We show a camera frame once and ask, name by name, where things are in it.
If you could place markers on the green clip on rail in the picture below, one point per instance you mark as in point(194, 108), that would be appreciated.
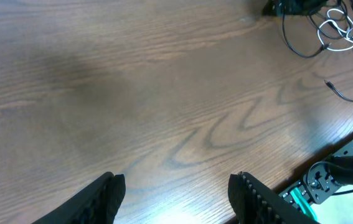
point(302, 203)

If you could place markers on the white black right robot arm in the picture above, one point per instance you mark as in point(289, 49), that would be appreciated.
point(334, 30)

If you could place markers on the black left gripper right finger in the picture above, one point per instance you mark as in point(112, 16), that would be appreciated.
point(253, 202)

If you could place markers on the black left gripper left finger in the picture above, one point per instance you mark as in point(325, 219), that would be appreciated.
point(98, 202)

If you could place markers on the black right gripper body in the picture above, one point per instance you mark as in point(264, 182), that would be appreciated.
point(292, 7)

